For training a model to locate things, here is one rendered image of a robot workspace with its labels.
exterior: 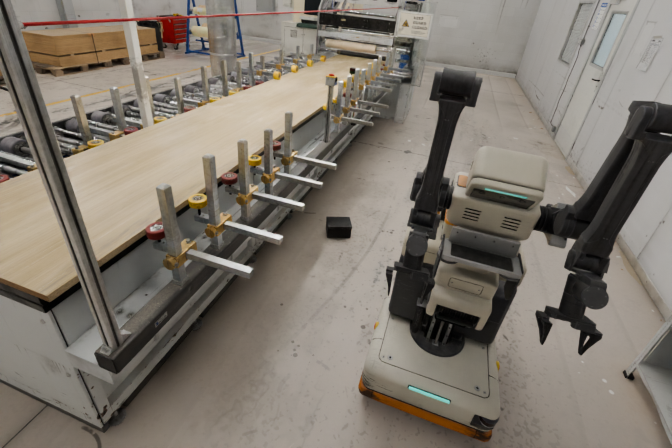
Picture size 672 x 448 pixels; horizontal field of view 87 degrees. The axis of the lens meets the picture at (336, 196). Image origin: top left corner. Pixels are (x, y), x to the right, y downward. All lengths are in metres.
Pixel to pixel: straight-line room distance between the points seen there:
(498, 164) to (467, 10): 10.86
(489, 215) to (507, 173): 0.17
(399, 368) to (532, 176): 1.08
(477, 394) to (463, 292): 0.56
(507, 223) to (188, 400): 1.65
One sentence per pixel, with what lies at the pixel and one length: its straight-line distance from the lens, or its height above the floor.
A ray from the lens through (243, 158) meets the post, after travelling 1.71.
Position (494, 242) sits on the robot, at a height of 1.08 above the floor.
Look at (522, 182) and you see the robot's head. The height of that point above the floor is 1.33.
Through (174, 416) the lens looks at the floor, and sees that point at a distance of 2.07.
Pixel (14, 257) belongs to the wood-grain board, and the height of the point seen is 0.90.
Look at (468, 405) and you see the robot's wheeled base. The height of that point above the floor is 0.26.
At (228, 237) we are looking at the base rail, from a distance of 1.78.
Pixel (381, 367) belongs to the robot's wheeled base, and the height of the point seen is 0.28.
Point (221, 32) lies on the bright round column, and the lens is 6.99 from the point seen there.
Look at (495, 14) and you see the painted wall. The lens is 11.96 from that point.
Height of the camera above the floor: 1.76
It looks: 30 degrees down
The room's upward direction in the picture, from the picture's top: 6 degrees clockwise
